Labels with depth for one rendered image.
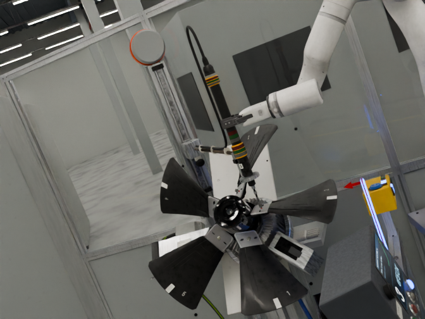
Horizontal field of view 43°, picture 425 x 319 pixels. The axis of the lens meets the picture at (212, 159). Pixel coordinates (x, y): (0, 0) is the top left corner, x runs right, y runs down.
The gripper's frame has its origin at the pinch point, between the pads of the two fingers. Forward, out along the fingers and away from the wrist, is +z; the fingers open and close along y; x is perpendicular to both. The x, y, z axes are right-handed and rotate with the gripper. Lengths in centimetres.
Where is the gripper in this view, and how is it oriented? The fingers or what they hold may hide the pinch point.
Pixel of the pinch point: (228, 121)
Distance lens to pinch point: 179.4
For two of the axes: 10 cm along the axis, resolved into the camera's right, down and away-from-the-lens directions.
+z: -9.0, 2.9, 3.4
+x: -3.5, -9.2, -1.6
